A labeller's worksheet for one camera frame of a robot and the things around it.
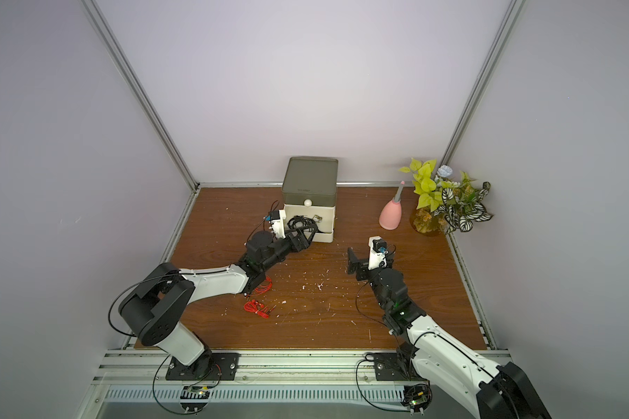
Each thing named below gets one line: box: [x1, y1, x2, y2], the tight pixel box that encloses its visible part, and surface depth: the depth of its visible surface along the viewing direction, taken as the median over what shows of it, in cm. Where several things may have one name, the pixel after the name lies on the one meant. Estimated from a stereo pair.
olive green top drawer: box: [283, 192, 337, 208], surface depth 94 cm
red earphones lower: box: [242, 299, 277, 319], surface depth 85 cm
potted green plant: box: [398, 158, 493, 237], surface depth 87 cm
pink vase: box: [379, 180, 406, 231], surface depth 102 cm
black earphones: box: [286, 213, 325, 234], surface depth 99 cm
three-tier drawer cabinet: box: [281, 156, 339, 223], surface depth 95 cm
